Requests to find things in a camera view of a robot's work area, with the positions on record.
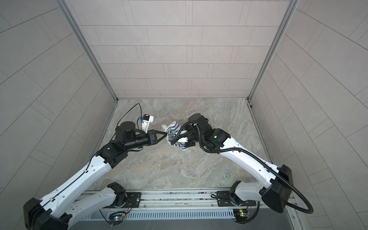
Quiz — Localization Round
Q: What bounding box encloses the blue white striped knit sweater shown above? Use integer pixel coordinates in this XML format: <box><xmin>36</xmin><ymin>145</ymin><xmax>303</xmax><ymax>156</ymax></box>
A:
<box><xmin>166</xmin><ymin>121</ymin><xmax>188</xmax><ymax>151</ymax></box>

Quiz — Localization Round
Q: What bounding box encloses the white teddy bear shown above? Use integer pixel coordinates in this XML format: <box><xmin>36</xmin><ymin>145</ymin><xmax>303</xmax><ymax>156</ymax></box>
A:
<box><xmin>161</xmin><ymin>125</ymin><xmax>169</xmax><ymax>132</ymax></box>

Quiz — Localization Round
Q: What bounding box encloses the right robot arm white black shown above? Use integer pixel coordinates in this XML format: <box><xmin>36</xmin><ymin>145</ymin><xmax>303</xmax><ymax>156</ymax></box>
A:
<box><xmin>166</xmin><ymin>113</ymin><xmax>292</xmax><ymax>213</ymax></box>

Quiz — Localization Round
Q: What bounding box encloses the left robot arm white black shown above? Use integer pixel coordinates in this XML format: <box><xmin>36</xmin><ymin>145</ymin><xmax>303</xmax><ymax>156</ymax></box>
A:
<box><xmin>23</xmin><ymin>121</ymin><xmax>167</xmax><ymax>230</ymax></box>

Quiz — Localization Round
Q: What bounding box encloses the left controller circuit board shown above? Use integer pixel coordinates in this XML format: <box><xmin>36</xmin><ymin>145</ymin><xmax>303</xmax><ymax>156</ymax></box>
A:
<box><xmin>108</xmin><ymin>211</ymin><xmax>127</xmax><ymax>226</ymax></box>

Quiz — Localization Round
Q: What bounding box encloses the controller circuit board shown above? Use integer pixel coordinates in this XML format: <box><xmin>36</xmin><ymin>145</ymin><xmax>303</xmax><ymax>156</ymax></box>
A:
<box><xmin>233</xmin><ymin>209</ymin><xmax>250</xmax><ymax>223</ymax></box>
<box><xmin>108</xmin><ymin>211</ymin><xmax>127</xmax><ymax>226</ymax></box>

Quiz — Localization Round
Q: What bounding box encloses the ventilation grille strip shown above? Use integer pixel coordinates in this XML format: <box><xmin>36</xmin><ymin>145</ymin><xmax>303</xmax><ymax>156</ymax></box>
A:
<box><xmin>65</xmin><ymin>209</ymin><xmax>235</xmax><ymax>221</ymax></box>

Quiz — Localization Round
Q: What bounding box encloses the right controller circuit board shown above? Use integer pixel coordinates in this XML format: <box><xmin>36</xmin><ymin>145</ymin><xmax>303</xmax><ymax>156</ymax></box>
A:
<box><xmin>233</xmin><ymin>209</ymin><xmax>250</xmax><ymax>223</ymax></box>

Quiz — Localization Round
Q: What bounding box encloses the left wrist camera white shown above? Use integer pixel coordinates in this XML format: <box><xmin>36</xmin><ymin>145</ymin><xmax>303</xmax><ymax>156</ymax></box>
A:
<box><xmin>139</xmin><ymin>114</ymin><xmax>154</xmax><ymax>133</ymax></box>

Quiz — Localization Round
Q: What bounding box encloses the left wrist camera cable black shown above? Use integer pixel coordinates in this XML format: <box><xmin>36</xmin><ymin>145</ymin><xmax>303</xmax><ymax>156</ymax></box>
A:
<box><xmin>110</xmin><ymin>103</ymin><xmax>143</xmax><ymax>141</ymax></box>

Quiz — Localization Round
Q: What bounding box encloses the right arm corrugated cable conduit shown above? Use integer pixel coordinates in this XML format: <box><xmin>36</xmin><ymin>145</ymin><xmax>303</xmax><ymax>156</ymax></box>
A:
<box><xmin>170</xmin><ymin>120</ymin><xmax>314</xmax><ymax>215</ymax></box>

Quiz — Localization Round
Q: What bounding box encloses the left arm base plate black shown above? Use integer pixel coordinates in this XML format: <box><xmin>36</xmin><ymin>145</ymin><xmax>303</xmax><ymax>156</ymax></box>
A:
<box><xmin>103</xmin><ymin>192</ymin><xmax>142</xmax><ymax>209</ymax></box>

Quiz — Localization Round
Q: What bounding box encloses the aluminium mounting rail frame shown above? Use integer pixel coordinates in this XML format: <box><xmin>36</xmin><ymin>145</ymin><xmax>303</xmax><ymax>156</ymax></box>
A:
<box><xmin>57</xmin><ymin>188</ymin><xmax>298</xmax><ymax>213</ymax></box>

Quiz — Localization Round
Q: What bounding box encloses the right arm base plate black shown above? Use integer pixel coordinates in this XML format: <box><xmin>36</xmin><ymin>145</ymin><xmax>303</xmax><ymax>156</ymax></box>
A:
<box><xmin>211</xmin><ymin>191</ymin><xmax>257</xmax><ymax>207</ymax></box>

